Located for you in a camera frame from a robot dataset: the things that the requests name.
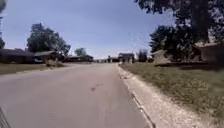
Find distant building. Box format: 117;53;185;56
117;51;136;65

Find small distant tree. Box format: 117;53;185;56
74;47;88;57

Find distant low house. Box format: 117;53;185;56
64;54;95;64

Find long low dark house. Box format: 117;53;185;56
0;47;36;65

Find low bush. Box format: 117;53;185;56
44;58;65;68

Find large overhanging tree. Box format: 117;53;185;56
134;0;224;63

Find grass verge beside kerb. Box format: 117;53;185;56
119;61;224;125

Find broad green tree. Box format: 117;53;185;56
26;22;72;56

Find brown house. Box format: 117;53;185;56
194;40;224;63

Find pale concrete kerb strip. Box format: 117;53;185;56
115;63;214;128

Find small pale shed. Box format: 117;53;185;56
152;49;173;65

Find grass across the road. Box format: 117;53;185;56
0;62;66;76

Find grey asphalt road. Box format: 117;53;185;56
0;62;153;128

